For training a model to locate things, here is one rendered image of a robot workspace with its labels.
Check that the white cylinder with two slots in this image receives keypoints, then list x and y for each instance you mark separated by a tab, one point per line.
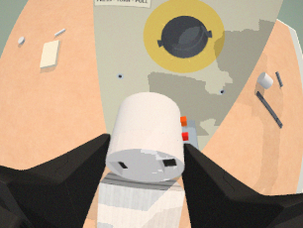
146	140

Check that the beige service panel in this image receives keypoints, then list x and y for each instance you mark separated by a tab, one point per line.
198	53

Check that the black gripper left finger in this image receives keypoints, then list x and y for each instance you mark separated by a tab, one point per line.
58	193

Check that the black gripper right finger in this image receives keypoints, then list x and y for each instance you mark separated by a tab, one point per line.
215	199

